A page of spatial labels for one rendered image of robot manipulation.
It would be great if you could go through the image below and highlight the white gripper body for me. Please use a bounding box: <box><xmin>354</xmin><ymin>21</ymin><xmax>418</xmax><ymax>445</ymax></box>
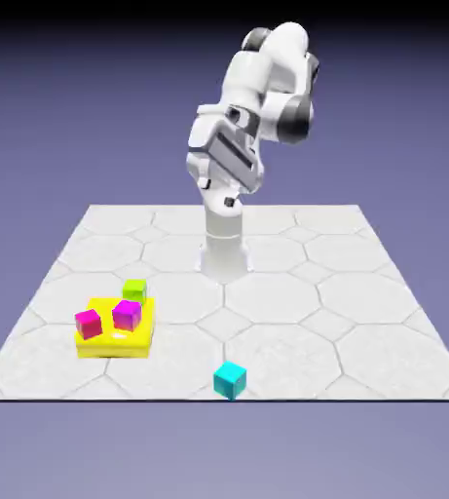
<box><xmin>185</xmin><ymin>103</ymin><xmax>267</xmax><ymax>195</ymax></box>

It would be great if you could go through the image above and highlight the small purple cube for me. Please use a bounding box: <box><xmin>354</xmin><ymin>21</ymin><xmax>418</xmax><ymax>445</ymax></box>
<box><xmin>111</xmin><ymin>298</ymin><xmax>143</xmax><ymax>333</ymax></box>

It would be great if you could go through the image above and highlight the large yellow box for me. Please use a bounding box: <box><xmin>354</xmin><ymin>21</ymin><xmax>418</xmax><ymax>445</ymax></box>
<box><xmin>74</xmin><ymin>296</ymin><xmax>157</xmax><ymax>360</ymax></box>

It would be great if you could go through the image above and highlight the small green cube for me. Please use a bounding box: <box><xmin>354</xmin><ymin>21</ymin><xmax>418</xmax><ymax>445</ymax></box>
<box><xmin>122</xmin><ymin>279</ymin><xmax>148</xmax><ymax>306</ymax></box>

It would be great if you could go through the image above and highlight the small pink cube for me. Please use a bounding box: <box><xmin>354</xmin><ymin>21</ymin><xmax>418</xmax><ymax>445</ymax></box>
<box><xmin>74</xmin><ymin>308</ymin><xmax>104</xmax><ymax>341</ymax></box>

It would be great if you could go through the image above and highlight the small cyan cube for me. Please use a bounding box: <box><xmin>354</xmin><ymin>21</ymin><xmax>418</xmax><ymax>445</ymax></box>
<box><xmin>212</xmin><ymin>360</ymin><xmax>248</xmax><ymax>402</ymax></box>

